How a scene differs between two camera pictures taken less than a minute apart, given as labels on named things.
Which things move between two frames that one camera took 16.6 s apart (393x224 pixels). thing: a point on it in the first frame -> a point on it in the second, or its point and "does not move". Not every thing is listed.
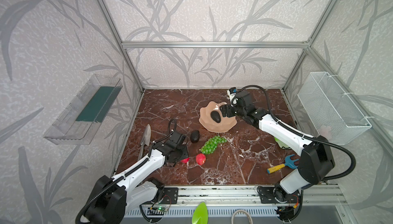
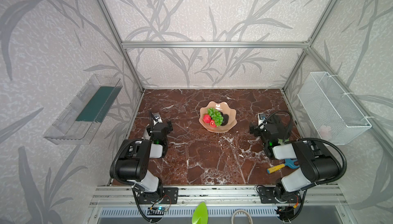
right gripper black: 225,110 -> 256,130
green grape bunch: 209,146 -> 216,115
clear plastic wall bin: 78,122 does not move
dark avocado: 194,136 -> 225,118
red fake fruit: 200,158 -> 212,124
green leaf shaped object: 200,215 does not move
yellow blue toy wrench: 289,162 does not move
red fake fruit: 185,160 -> 206,118
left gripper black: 180,154 -> 154,125
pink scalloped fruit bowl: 207,122 does not move
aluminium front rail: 246,195 does not move
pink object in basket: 325,131 does not move
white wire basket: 333,115 does not move
